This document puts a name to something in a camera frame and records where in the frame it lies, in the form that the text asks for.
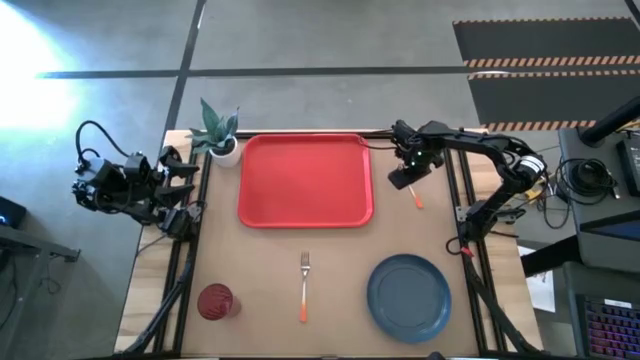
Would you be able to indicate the black box with blue light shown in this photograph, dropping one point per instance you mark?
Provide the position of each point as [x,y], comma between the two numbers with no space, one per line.
[12,212]

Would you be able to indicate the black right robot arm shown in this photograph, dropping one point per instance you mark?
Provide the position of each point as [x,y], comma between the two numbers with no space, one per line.
[480,142]

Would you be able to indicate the backlit computer keyboard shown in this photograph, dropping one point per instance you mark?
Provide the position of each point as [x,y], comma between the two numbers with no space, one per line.
[612,330]

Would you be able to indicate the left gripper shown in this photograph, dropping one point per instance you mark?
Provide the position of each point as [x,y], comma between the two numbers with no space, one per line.
[142,175]

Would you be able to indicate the black hazard-striped floor mat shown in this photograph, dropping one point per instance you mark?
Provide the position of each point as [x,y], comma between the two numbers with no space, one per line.
[545,40]
[550,97]

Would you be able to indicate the black aluminium table frame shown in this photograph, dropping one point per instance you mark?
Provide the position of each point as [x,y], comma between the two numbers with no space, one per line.
[182,320]

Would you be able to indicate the grey side desk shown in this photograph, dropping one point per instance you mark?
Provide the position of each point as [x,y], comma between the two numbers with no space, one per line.
[595,212]

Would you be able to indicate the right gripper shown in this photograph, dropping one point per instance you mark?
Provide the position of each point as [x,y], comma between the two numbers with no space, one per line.
[419,145]

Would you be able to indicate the green leafy plant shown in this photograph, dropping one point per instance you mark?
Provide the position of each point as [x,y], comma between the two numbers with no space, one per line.
[212,125]

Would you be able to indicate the black electronic device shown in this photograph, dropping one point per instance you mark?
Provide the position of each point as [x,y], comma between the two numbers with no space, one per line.
[631,165]

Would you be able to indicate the black pole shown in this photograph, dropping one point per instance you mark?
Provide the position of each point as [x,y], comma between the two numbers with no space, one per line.
[615,120]

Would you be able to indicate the red faceted cup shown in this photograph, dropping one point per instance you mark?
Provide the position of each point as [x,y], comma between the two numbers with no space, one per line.
[215,301]

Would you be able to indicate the white plant pot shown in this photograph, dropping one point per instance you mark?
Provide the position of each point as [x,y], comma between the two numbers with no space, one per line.
[229,159]

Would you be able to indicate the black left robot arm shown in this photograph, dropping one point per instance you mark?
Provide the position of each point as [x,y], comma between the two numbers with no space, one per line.
[100,187]

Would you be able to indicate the white paper sheet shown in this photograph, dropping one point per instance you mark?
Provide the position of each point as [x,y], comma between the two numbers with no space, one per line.
[542,290]

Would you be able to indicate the red plastic tray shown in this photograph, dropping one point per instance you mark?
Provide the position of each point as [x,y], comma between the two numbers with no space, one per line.
[305,180]

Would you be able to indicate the blue round plate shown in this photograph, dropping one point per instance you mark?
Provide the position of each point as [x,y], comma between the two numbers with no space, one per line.
[409,299]

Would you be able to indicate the grey keyboard desk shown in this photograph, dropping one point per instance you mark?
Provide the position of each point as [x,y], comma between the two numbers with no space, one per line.
[600,280]

